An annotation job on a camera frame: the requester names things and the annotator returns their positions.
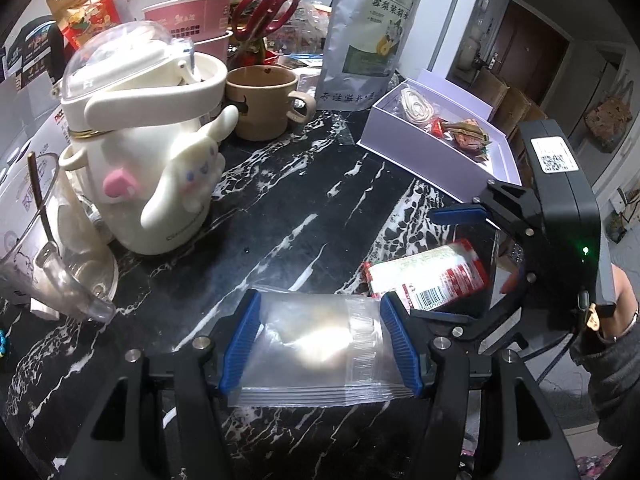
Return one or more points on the clear plastic cup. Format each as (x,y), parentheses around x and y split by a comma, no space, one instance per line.
(50,250)

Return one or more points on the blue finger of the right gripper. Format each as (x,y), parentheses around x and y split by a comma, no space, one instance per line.
(458,214)

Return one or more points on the orange snack bag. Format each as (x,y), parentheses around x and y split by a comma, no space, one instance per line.
(81,20)

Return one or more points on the hanging patterned tote bag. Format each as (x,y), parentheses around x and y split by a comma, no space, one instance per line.
(608,121)

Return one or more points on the silver tea pouch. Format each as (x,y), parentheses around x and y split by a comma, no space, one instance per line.
(363,45)

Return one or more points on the red handled scissors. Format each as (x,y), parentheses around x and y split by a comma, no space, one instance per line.
(254,19)

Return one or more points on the person's right hand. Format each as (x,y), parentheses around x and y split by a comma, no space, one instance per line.
(626,312)

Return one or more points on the red white snack packet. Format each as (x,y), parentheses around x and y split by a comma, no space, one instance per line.
(431,279)

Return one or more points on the lavender gift box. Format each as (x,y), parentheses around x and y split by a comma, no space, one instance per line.
(389,134)

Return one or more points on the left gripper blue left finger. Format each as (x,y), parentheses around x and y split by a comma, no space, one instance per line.
(235,338)

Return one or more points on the clear zip bag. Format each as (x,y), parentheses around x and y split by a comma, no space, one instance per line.
(318,351)

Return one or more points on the pink panda cup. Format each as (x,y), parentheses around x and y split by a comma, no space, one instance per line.
(204,22)

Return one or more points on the beige ceramic mug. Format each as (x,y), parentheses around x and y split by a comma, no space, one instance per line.
(268,101)

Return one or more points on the red candy packet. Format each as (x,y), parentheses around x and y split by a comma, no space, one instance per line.
(438,128)

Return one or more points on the green gold candy wrappers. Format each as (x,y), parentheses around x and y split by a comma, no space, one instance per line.
(469,138)

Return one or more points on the dark entrance door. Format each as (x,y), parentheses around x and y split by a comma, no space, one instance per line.
(527,52)

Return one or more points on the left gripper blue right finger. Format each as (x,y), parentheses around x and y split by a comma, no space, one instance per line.
(397,322)

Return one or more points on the white ceramic jar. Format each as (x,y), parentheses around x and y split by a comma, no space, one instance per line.
(469,52)

